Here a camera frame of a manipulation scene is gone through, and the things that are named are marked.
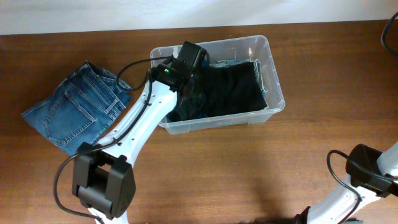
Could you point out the black garment with red trim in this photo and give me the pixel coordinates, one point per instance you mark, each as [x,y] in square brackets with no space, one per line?
[231,90]

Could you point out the dark blue shirt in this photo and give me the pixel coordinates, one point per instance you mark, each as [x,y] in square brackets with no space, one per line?
[204,65]

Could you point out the black Nike garment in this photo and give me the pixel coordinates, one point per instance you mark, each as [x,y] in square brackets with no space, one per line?
[188,108]

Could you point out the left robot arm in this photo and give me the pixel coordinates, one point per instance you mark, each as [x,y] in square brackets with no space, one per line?
[103,178]

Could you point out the clear plastic storage bin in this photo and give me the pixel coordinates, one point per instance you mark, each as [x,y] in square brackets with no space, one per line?
[250,47]

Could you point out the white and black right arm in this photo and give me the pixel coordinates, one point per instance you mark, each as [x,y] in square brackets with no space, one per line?
[370,176]

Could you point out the light grey jeans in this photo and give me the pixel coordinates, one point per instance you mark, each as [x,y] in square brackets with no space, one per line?
[257,70]

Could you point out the blue denim jeans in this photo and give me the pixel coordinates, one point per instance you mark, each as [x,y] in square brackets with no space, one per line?
[81,109]

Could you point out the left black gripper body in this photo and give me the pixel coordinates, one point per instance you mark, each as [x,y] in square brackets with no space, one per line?
[195,86]

